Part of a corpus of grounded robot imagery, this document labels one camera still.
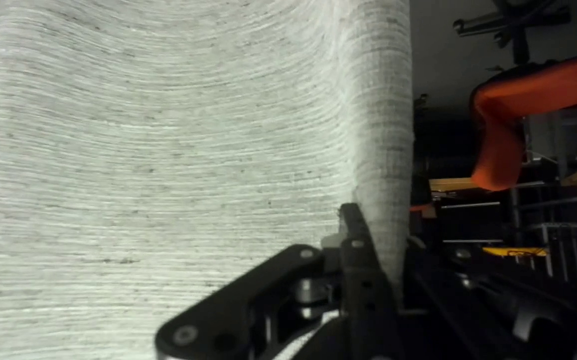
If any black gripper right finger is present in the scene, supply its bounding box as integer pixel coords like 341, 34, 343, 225
403, 232, 577, 360

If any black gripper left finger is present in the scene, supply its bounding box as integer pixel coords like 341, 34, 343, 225
153, 202, 403, 360

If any grey woven curtain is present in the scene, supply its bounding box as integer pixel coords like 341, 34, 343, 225
0, 0, 415, 360

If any metal storage rack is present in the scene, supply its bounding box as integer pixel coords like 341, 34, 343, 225
411, 156, 577, 296

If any black office chair base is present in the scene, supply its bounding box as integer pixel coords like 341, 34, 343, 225
451, 0, 577, 195

